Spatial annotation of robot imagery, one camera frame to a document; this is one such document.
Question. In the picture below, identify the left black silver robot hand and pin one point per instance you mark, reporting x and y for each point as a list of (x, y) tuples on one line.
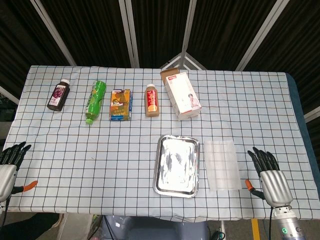
[(6, 176)]

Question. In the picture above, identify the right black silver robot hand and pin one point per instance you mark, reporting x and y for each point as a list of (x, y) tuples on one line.
[(275, 186)]

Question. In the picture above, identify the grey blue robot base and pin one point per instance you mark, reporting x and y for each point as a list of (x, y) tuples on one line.
[(155, 228)]

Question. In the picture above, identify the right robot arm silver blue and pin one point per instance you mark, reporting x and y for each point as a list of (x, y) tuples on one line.
[(287, 225)]

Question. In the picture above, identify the silver metal tray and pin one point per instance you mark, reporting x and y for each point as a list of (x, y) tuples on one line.
[(177, 166)]

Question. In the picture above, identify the dark blue table cover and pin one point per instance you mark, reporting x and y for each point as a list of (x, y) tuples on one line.
[(303, 120)]

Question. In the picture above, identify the white checked tablecloth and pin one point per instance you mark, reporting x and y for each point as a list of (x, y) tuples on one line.
[(100, 162)]

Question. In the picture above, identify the purple juice bottle white cap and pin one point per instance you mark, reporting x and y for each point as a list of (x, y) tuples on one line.
[(58, 96)]

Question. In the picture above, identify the green plastic drink bottle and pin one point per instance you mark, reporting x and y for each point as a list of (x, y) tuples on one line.
[(95, 100)]

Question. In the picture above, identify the white red carton box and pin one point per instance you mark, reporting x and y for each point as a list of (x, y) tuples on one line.
[(183, 96)]

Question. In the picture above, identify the orange blue snack box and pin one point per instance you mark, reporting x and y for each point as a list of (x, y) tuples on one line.
[(120, 105)]

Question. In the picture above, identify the brown drink bottle orange label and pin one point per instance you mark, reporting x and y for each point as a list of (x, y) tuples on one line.
[(152, 101)]

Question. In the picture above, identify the white metal frame post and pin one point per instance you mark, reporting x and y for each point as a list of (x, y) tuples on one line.
[(258, 35), (188, 25), (53, 33), (130, 32)]

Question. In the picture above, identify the white metal frame foot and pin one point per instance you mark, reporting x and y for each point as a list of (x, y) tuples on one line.
[(183, 61)]

